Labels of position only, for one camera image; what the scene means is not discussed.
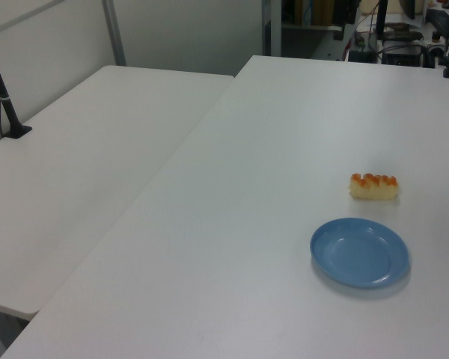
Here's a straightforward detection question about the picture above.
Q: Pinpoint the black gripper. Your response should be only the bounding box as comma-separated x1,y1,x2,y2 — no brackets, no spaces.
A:
331,0,360,41

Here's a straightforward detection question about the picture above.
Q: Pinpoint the bread roll with orange topping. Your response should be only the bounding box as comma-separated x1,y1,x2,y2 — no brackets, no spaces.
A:
349,172,401,201

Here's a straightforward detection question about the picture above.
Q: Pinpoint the blue round plate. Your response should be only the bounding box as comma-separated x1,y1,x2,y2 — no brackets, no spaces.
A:
309,217,412,289

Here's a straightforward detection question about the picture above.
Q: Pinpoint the small black desk device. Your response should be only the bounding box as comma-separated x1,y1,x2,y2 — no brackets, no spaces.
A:
348,47,377,63

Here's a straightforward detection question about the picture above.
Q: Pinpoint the black monitor stand pole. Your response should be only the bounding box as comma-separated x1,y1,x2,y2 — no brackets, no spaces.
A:
375,0,389,40

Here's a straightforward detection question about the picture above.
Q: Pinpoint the white shelf with books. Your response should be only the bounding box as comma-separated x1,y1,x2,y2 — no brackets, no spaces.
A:
282,0,341,29

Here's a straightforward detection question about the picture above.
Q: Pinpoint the dark flat desk device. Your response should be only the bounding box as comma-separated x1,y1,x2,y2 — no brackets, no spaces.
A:
383,22,424,42

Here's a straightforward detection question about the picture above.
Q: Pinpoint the black electronics box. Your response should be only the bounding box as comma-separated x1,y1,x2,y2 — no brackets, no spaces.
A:
381,44,424,67

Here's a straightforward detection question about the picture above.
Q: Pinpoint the dark monitor screen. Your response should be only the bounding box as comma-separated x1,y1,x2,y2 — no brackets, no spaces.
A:
399,0,427,20

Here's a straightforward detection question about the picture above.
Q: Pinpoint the black angled desk gadget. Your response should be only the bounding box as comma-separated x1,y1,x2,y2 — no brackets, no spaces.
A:
424,7,449,33

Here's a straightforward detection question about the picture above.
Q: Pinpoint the grey metal partition post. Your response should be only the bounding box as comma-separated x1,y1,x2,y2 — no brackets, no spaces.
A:
102,0,127,67
262,0,284,58

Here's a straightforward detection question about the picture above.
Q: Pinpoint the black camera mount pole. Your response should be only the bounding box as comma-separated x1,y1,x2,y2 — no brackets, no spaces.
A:
0,29,33,140

